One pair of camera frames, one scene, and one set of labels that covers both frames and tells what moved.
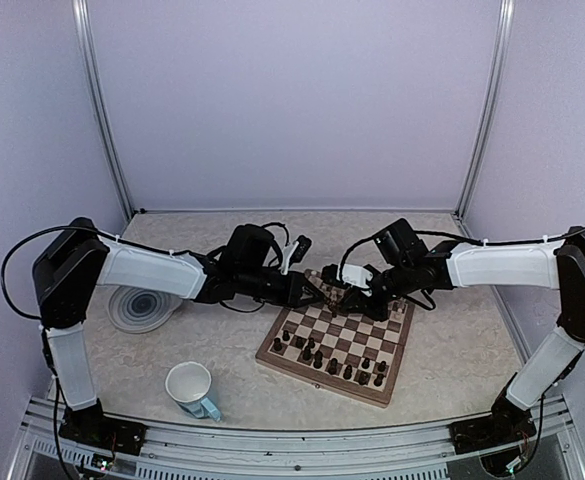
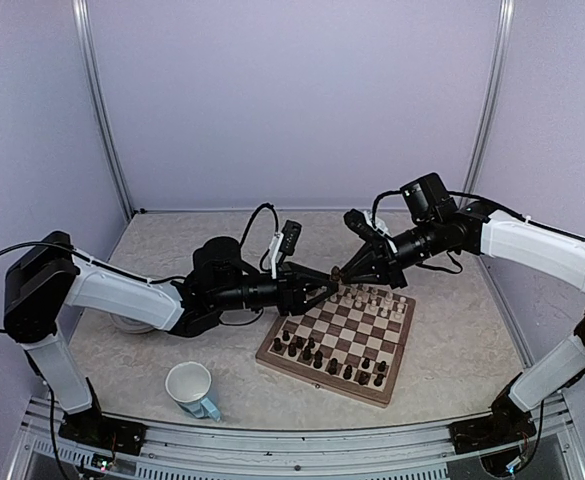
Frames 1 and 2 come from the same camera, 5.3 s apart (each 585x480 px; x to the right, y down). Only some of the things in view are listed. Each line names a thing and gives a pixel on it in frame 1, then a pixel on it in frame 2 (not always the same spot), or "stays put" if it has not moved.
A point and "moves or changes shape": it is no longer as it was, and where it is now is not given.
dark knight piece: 332,303 moves or changes shape
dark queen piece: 348,372 stays put
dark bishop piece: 333,367 stays put
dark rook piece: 364,377 stays put
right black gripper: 354,297 → 371,259
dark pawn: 318,359 stays put
